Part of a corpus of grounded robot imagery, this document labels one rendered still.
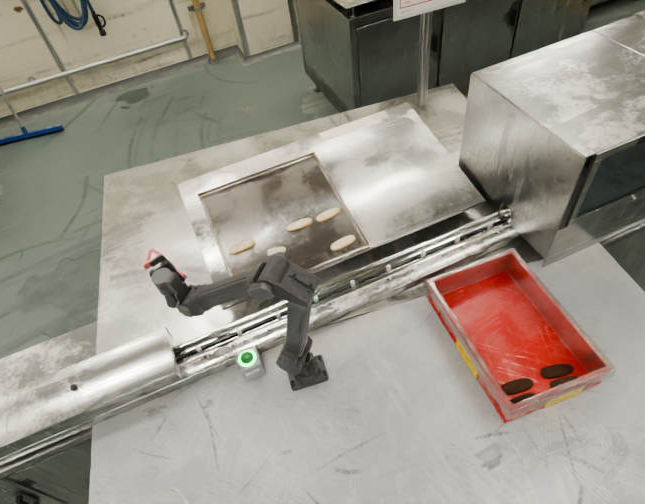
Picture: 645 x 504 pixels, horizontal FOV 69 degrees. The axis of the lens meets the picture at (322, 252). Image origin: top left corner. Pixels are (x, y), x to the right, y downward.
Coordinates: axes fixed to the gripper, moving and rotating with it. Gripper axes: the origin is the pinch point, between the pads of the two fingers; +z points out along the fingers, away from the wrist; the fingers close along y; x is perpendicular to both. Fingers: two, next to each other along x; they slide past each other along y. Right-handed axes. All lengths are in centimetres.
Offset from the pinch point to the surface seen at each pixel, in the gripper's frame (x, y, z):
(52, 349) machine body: -53, 15, 10
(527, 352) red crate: 77, 49, -74
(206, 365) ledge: -7.1, 23.0, -27.7
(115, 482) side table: -42, 20, -46
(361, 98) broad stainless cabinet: 131, 95, 134
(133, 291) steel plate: -22.4, 21.8, 19.2
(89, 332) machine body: -40.5, 18.3, 10.2
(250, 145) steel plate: 48, 36, 75
